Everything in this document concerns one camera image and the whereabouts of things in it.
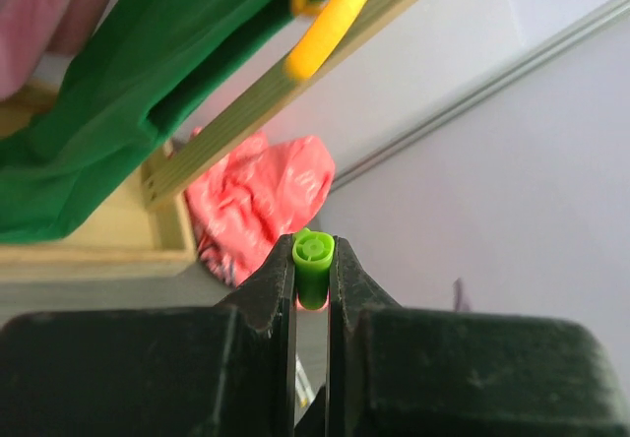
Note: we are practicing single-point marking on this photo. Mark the yellow hanger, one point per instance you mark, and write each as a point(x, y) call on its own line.
point(331, 21)

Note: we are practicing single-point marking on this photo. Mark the coral printed cloth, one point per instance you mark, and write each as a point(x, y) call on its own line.
point(258, 192)

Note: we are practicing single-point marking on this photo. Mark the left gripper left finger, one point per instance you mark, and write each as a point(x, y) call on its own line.
point(221, 370)

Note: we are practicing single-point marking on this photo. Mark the pink t-shirt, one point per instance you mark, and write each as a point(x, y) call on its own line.
point(30, 28)

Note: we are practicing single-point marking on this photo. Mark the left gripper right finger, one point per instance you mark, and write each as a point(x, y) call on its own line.
point(397, 371)

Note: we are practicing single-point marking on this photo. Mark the green tank top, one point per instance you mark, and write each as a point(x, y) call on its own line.
point(150, 64)

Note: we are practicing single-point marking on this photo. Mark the wooden clothes rack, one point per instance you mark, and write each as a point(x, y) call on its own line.
point(142, 229)

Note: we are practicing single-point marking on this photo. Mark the green marker cap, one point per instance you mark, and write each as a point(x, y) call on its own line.
point(312, 256)

